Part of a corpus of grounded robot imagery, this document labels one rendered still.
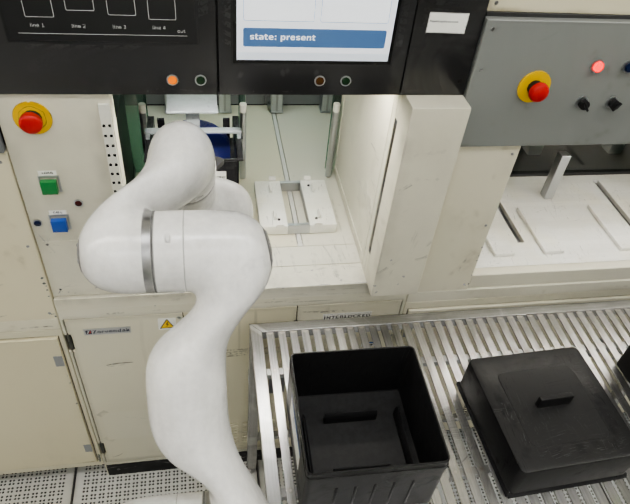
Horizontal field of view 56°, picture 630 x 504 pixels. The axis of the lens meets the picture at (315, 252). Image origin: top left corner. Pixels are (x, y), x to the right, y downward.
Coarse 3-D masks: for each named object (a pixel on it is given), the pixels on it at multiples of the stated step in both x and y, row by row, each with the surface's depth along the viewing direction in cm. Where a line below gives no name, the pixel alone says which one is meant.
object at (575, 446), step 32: (544, 352) 143; (576, 352) 144; (480, 384) 135; (512, 384) 135; (544, 384) 136; (576, 384) 137; (480, 416) 136; (512, 416) 129; (544, 416) 130; (576, 416) 130; (608, 416) 131; (512, 448) 124; (544, 448) 124; (576, 448) 125; (608, 448) 125; (512, 480) 124; (544, 480) 124; (576, 480) 128; (608, 480) 131
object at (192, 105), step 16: (176, 96) 146; (192, 96) 146; (208, 96) 147; (176, 112) 141; (192, 112) 141; (208, 112) 142; (144, 128) 148; (208, 128) 150; (224, 128) 151; (240, 128) 152; (240, 144) 150; (144, 160) 142; (224, 160) 145; (240, 160) 146; (224, 176) 148
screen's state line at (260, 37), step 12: (252, 36) 105; (264, 36) 105; (276, 36) 105; (288, 36) 106; (300, 36) 106; (312, 36) 106; (324, 36) 107; (336, 36) 107; (348, 36) 107; (360, 36) 108; (372, 36) 108; (384, 36) 108
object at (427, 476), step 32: (320, 352) 128; (352, 352) 130; (384, 352) 132; (288, 384) 132; (320, 384) 137; (352, 384) 138; (384, 384) 140; (416, 384) 130; (288, 416) 135; (320, 416) 136; (352, 416) 134; (384, 416) 137; (416, 416) 131; (320, 448) 130; (352, 448) 130; (384, 448) 131; (416, 448) 131; (320, 480) 110; (352, 480) 112; (384, 480) 114; (416, 480) 116
